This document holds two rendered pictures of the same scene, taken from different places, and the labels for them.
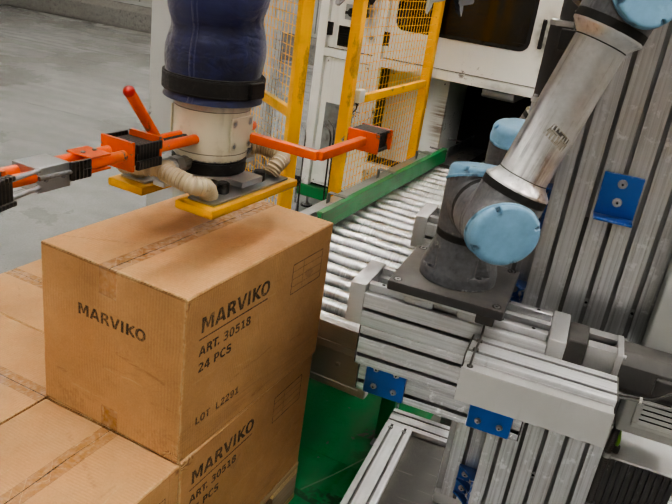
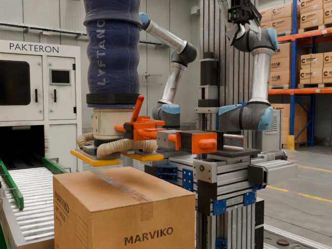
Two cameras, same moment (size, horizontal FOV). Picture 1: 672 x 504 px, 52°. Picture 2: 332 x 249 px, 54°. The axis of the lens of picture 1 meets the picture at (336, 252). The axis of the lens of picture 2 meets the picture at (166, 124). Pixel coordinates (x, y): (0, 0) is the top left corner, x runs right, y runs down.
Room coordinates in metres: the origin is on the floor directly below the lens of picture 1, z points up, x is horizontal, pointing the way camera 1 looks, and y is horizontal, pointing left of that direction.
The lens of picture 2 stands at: (0.59, 1.32, 1.29)
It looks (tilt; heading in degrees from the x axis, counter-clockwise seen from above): 4 degrees down; 305
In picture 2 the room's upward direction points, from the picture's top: straight up
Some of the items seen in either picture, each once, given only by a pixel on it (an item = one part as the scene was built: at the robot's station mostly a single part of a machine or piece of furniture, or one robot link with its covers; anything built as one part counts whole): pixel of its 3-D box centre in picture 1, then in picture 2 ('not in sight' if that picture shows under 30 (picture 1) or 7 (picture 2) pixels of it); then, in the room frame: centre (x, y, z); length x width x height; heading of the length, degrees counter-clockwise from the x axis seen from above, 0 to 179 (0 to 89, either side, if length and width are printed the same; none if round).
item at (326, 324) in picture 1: (271, 307); (88, 234); (1.89, 0.17, 0.58); 0.70 x 0.03 x 0.06; 66
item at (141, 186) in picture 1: (176, 165); (92, 152); (1.59, 0.41, 1.08); 0.34 x 0.10 x 0.05; 155
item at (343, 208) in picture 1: (386, 179); (4, 179); (3.39, -0.20, 0.60); 1.60 x 0.10 x 0.09; 156
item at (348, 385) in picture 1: (268, 337); not in sight; (1.89, 0.17, 0.48); 0.70 x 0.03 x 0.15; 66
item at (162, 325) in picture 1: (197, 304); (116, 228); (1.54, 0.32, 0.74); 0.60 x 0.40 x 0.40; 155
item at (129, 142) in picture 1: (131, 149); (140, 130); (1.32, 0.43, 1.18); 0.10 x 0.08 x 0.06; 65
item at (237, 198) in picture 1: (241, 186); (135, 149); (1.50, 0.24, 1.08); 0.34 x 0.10 x 0.05; 155
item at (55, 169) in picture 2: not in sight; (64, 172); (3.18, -0.69, 0.60); 1.60 x 0.10 x 0.09; 156
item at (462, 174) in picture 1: (475, 197); (231, 117); (1.26, -0.25, 1.20); 0.13 x 0.12 x 0.14; 8
